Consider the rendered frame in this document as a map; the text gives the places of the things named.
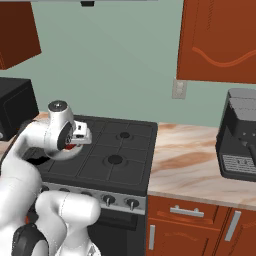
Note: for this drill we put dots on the black gas hob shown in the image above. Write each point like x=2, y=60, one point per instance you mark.
x=120, y=166

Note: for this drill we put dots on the red-brown wall cupboard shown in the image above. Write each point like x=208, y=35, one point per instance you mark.
x=16, y=30

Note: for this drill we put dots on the grey wall socket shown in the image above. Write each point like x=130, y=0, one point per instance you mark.
x=179, y=89

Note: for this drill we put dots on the black oven door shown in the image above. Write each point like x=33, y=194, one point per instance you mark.
x=116, y=238

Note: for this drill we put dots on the red-brown drawer front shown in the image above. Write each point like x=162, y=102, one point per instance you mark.
x=160, y=208

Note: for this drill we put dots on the black coffee machine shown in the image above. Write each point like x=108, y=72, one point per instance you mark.
x=238, y=133

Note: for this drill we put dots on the red-brown wall cupboard door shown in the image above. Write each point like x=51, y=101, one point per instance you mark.
x=216, y=36

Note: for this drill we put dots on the grey extractor hood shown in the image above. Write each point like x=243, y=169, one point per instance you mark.
x=87, y=3

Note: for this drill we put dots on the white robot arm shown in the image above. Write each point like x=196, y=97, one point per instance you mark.
x=20, y=186

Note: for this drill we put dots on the black microwave oven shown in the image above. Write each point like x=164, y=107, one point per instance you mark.
x=15, y=106

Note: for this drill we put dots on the red bell pepper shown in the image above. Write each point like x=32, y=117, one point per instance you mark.
x=70, y=146

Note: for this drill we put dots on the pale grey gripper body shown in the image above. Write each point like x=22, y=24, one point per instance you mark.
x=82, y=139

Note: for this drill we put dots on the black hob knob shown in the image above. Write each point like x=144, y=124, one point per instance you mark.
x=87, y=194
x=109, y=200
x=45, y=189
x=63, y=190
x=132, y=202

